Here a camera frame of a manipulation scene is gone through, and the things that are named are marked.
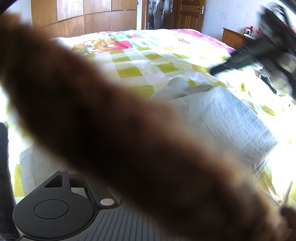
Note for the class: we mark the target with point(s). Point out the person in hallway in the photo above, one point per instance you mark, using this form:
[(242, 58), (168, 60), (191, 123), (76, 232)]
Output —
[(158, 12)]

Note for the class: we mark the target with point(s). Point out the left gripper own finger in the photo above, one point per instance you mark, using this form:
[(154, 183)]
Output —
[(77, 191)]

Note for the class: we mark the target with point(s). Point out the brown wooden wardrobe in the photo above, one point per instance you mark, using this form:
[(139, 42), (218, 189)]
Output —
[(66, 18)]

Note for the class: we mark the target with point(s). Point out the colourful checkered bed quilt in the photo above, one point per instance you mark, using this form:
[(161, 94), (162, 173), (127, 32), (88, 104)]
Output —
[(148, 60)]

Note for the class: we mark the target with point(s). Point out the bare right forearm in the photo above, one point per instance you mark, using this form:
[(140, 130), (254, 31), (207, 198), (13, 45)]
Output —
[(139, 147)]

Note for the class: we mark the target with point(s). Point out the light grey pants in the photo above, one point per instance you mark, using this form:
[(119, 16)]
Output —
[(219, 127)]

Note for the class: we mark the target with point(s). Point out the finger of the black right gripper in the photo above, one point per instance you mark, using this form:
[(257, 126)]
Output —
[(228, 65)]

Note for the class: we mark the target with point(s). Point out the red white plush toy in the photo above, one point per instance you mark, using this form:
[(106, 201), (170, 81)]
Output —
[(252, 32)]

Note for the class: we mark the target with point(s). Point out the wooden side cabinet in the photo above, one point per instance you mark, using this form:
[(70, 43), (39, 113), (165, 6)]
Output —
[(234, 39)]

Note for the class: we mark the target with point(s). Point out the black sleeved left forearm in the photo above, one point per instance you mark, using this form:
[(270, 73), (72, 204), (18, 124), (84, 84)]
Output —
[(8, 228)]

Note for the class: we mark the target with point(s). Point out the dark wooden door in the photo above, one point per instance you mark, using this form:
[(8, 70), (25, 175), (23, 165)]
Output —
[(190, 14)]

